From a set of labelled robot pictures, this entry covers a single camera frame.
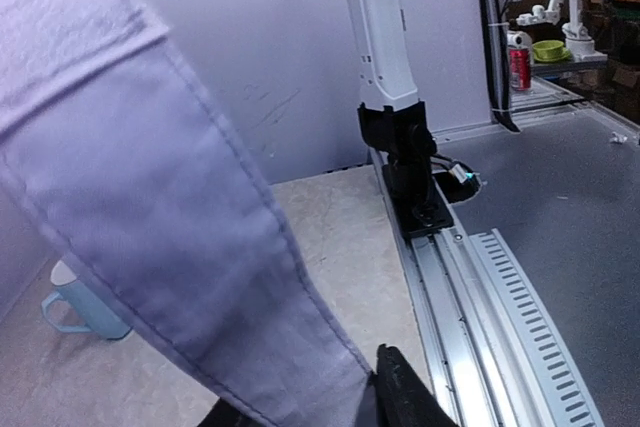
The front aluminium rail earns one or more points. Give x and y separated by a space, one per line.
493 353

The lavender folding umbrella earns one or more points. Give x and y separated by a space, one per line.
112 146

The right aluminium frame post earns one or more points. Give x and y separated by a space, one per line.
495 45

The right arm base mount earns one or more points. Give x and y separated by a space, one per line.
419 208

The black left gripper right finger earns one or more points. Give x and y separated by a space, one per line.
403 399

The red soda can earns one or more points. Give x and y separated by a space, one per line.
520 69

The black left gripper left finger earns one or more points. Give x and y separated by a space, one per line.
224 414

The light blue mug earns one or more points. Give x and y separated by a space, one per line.
96 316

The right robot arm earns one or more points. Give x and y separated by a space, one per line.
391 114

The green bowl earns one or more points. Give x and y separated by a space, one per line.
550 51

